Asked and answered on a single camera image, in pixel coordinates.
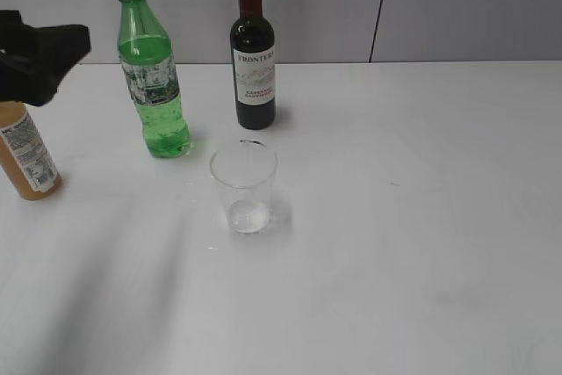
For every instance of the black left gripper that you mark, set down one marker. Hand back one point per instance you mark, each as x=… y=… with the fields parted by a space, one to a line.
x=35 y=60

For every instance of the green sprite bottle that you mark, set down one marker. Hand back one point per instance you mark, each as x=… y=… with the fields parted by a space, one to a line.
x=147 y=60

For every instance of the transparent plastic cup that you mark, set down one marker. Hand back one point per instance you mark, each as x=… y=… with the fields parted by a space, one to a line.
x=244 y=172

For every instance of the orange juice bottle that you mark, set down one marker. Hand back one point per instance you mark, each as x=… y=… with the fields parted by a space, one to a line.
x=24 y=155

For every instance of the dark red wine bottle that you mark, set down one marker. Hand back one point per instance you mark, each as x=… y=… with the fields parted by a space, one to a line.
x=252 y=42

